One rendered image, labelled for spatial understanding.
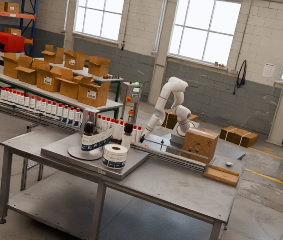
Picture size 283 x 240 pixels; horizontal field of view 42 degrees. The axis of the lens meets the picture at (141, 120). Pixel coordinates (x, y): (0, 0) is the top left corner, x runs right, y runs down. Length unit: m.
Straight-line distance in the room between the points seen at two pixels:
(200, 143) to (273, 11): 5.39
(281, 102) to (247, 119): 0.86
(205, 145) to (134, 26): 6.73
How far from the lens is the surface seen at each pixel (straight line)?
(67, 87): 5.78
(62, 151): 3.39
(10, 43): 8.81
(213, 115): 9.14
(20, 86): 6.20
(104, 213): 3.83
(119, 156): 3.15
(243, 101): 8.87
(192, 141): 3.81
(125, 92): 3.76
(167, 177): 3.34
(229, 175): 3.74
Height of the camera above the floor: 2.15
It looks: 15 degrees down
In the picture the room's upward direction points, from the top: 11 degrees clockwise
